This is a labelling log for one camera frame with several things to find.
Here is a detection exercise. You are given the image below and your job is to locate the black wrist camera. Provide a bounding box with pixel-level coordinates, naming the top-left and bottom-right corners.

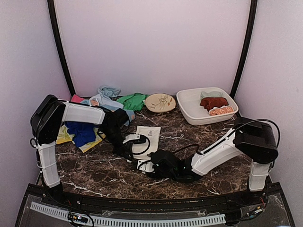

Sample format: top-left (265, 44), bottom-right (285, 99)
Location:
top-left (107, 109), bottom-right (129, 127)
top-left (148, 149), bottom-right (180, 171)

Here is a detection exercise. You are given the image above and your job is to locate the small green circuit board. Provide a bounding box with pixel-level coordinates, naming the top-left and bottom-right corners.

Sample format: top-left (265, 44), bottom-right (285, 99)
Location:
top-left (67, 212), bottom-right (88, 224)

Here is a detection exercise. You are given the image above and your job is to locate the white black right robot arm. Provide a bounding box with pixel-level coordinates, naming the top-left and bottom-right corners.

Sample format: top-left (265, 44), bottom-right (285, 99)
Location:
top-left (137, 117), bottom-right (280, 205)

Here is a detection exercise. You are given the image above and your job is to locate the pink cloth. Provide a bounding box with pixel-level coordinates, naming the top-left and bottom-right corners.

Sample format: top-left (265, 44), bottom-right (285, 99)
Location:
top-left (71, 95), bottom-right (85, 103)

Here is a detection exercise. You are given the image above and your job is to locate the light blue dotted towel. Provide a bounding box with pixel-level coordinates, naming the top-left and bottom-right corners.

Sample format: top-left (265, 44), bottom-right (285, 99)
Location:
top-left (80, 94), bottom-right (135, 122)

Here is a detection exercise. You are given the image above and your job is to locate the pale green rolled towel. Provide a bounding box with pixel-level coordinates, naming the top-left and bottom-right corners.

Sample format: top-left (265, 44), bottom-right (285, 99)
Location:
top-left (200, 91), bottom-right (223, 99)

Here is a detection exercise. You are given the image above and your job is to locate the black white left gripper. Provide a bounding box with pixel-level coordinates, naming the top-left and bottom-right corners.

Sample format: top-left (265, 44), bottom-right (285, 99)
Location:
top-left (101, 126), bottom-right (134, 161)

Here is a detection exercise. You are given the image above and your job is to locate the white slotted cable duct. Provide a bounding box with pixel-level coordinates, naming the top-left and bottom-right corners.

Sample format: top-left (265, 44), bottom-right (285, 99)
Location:
top-left (30, 201), bottom-right (226, 227)

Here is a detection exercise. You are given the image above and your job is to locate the black corner post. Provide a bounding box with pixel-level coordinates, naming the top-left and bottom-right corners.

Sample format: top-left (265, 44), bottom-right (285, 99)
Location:
top-left (47, 0), bottom-right (76, 96)
top-left (230, 0), bottom-right (258, 98)

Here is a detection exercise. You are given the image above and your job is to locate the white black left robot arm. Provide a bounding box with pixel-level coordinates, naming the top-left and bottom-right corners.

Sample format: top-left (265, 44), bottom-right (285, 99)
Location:
top-left (30, 95), bottom-right (150, 188)

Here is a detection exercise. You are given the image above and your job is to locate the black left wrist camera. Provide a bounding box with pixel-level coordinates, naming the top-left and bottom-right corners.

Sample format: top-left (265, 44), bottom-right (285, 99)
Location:
top-left (107, 109), bottom-right (129, 127)

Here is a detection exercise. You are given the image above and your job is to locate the rust brown rolled towel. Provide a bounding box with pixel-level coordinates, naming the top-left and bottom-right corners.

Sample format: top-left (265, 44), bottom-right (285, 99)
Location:
top-left (200, 97), bottom-right (229, 111)

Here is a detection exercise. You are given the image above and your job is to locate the black right corner post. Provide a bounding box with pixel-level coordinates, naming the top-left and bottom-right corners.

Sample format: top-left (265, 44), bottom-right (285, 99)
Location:
top-left (230, 0), bottom-right (258, 98)

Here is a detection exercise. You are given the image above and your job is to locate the orange bunny pattern towel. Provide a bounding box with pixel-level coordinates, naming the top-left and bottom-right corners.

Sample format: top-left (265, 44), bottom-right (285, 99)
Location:
top-left (208, 105), bottom-right (234, 116)

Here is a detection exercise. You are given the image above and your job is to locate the white plastic tub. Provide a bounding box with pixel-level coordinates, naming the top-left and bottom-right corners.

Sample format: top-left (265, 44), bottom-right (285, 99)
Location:
top-left (177, 87), bottom-right (239, 126)

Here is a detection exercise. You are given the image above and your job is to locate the black left corner post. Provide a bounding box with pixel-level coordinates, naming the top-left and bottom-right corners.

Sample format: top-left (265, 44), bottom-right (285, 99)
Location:
top-left (47, 0), bottom-right (76, 96)

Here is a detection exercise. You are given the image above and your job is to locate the beige round embroidered cloth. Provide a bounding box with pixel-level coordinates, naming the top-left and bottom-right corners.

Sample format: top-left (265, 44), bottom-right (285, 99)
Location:
top-left (144, 93), bottom-right (177, 113)

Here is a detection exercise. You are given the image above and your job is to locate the yellow white cloth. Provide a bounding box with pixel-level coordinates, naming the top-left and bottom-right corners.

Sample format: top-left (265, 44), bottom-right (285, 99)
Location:
top-left (56, 125), bottom-right (106, 153)

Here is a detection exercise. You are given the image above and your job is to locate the green cloth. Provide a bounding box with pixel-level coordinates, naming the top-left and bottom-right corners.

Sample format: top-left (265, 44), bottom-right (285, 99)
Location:
top-left (117, 93), bottom-right (149, 111)

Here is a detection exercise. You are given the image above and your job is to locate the dark blue towel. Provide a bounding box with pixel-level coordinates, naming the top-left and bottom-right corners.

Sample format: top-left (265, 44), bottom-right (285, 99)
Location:
top-left (65, 122), bottom-right (96, 147)

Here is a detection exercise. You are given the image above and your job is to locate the black table front rail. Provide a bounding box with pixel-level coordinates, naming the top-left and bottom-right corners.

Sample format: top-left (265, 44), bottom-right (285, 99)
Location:
top-left (38, 190), bottom-right (268, 213)

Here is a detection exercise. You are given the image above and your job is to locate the light blue crumpled cloth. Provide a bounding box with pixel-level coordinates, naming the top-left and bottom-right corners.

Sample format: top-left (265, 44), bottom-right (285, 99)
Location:
top-left (98, 86), bottom-right (121, 98)

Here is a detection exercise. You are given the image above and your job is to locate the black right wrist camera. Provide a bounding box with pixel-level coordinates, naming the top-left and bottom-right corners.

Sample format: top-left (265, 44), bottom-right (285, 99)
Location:
top-left (148, 149), bottom-right (180, 171)

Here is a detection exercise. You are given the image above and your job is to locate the cream white embroidered towel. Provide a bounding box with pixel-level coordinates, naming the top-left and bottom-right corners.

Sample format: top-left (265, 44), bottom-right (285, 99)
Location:
top-left (133, 126), bottom-right (161, 160)

